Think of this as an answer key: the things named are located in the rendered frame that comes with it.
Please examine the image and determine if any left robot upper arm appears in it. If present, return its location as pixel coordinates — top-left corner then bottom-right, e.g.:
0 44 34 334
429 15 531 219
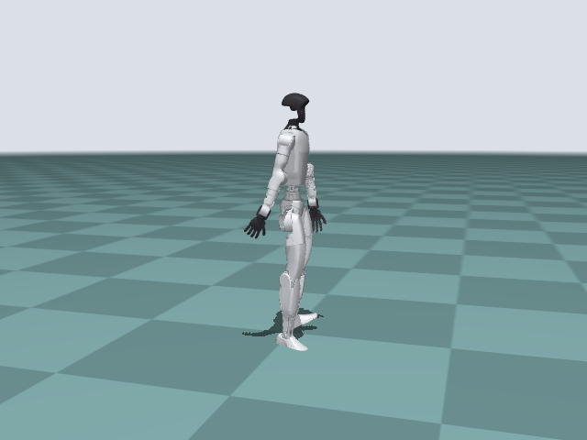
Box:
305 131 315 177

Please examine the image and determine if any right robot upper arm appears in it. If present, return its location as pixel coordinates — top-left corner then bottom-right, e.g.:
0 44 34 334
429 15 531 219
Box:
272 133 295 185

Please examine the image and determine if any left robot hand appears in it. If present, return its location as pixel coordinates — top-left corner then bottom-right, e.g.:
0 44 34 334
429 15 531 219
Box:
307 198 327 232

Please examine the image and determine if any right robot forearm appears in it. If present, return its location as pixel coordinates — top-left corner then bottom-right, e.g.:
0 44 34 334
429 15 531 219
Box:
259 171 284 217

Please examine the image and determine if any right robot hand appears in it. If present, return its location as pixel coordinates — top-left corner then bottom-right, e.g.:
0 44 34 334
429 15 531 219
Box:
244 206 271 238

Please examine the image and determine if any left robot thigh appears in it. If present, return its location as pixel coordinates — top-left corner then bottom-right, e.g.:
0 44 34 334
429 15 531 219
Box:
286 206 313 271

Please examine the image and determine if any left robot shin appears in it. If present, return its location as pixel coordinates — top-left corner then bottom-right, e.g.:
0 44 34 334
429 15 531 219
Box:
295 266 306 319

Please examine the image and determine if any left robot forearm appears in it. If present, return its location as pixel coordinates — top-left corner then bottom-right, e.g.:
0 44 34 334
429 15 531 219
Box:
305 173 317 207

